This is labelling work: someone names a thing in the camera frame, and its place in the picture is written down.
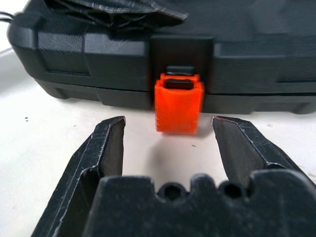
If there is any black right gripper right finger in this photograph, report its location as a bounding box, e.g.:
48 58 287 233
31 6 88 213
211 115 302 186

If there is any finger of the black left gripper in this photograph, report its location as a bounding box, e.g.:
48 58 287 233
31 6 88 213
44 0 189 29

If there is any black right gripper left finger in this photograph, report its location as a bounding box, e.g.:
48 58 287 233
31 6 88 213
31 115 127 237

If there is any black plastic tool case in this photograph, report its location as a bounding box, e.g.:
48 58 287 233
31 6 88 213
6 0 316 116

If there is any orange case latch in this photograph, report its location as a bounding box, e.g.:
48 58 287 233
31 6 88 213
153 72 206 136

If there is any black cable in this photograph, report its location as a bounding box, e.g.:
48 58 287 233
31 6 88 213
0 9 18 23

